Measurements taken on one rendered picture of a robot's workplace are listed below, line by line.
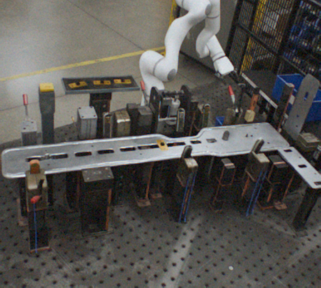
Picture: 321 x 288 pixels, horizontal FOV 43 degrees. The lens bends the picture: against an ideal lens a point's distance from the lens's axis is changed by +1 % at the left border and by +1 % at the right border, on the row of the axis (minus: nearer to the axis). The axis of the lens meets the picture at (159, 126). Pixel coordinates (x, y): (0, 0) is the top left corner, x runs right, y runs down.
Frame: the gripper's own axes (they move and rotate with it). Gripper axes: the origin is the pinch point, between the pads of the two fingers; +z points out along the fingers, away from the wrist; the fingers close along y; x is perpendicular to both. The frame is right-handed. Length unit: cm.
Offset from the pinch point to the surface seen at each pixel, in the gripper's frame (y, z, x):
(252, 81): -12.3, 6.5, 2.6
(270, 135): 15, 42, 35
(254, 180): 42, 57, 46
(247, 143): 32, 40, 39
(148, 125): 72, 11, 30
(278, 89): -12.4, 19.9, 21.6
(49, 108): 113, -16, 29
